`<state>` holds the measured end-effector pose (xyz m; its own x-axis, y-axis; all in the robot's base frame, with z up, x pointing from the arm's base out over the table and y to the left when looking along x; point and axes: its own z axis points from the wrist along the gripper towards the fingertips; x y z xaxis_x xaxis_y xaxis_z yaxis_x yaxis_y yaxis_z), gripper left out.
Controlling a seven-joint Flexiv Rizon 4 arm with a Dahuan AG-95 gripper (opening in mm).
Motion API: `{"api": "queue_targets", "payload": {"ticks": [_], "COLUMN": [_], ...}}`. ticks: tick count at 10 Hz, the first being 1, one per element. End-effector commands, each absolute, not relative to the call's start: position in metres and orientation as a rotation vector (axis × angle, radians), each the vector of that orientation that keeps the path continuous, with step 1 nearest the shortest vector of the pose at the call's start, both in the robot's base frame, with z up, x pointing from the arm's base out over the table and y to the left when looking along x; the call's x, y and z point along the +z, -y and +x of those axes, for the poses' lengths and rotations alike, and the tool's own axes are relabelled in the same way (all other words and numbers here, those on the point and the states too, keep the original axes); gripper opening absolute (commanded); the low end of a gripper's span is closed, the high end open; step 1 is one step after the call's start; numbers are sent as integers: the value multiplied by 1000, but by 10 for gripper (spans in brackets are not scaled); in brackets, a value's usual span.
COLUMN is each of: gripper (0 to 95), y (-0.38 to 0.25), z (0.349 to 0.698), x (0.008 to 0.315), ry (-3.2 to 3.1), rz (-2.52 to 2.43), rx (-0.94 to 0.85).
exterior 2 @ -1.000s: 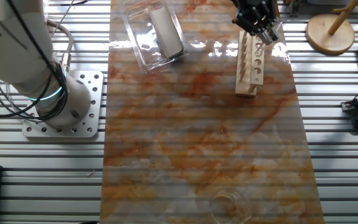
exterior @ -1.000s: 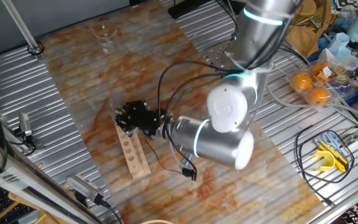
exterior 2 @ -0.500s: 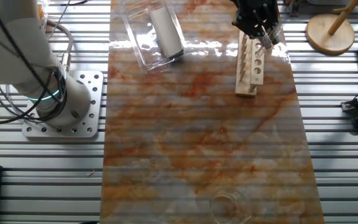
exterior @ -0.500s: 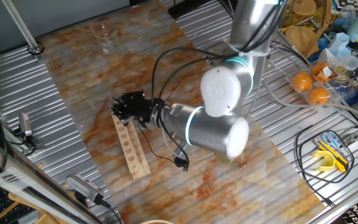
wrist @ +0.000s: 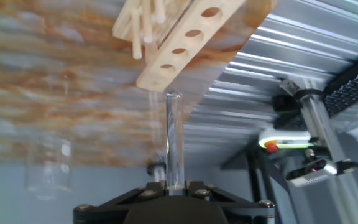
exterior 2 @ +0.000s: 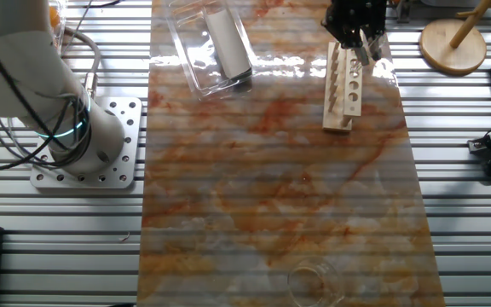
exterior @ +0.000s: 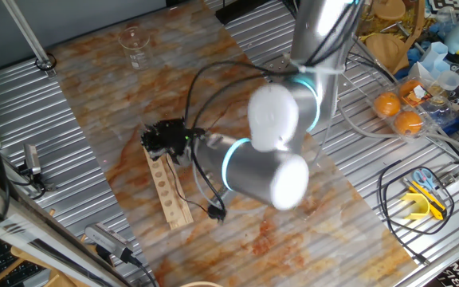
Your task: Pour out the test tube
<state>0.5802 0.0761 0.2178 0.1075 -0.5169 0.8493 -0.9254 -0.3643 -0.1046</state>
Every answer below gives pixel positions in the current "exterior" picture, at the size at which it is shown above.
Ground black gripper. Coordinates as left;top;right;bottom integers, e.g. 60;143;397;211
140;117;206;166

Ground wooden test tube rack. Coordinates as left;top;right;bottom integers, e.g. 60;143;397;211
143;145;194;231

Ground orange marble pattern mat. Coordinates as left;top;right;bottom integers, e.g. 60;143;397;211
49;0;420;287

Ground clear glass beaker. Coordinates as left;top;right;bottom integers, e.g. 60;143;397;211
117;26;153;72

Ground metal pole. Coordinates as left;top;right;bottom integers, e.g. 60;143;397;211
1;0;58;77

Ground orange fruit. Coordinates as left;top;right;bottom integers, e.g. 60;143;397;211
394;110;425;136
398;79;424;99
375;91;402;118

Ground wooden plate stand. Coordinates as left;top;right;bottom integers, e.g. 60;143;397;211
367;0;428;77

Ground yellow curved plastic piece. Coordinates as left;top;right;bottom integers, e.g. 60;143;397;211
399;192;431;221

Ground yellow utility knife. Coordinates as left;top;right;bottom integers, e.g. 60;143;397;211
402;177;448;221

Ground light blue hexagonal cup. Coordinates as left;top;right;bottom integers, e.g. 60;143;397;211
420;41;449;79

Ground clear measuring cup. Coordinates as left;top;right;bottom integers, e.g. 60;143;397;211
436;70;459;92

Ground black white marker board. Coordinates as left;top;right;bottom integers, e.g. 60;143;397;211
428;0;459;13

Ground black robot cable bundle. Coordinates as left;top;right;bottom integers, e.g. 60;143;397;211
164;0;374;223

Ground grey depth camera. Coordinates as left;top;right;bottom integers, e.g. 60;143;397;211
84;222;135;265
22;143;42;176

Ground black camera cable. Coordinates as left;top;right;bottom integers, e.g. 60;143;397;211
120;249;159;287

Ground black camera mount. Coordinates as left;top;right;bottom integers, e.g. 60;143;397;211
16;161;57;200

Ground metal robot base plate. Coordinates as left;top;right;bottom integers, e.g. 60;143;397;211
263;53;296;75

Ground grey hose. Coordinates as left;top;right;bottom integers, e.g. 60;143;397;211
336;101;459;159

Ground blue handled scissors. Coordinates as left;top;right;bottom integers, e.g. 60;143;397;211
412;167;436;191

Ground thin black cable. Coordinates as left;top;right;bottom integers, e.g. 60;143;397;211
377;159;456;266

